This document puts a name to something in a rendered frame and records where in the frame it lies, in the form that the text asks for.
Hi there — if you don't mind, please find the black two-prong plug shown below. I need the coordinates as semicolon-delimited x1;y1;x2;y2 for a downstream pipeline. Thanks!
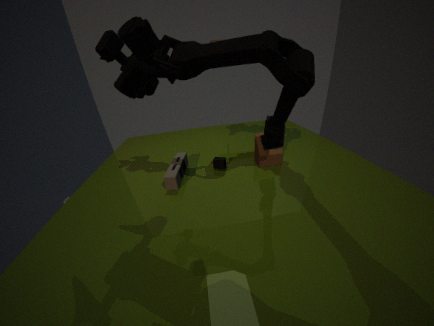
210;157;226;169

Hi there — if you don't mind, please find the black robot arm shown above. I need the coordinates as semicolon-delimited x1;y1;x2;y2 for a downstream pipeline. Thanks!
114;16;315;150

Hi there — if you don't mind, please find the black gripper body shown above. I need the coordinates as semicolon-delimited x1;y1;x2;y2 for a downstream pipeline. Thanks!
95;30;159;96

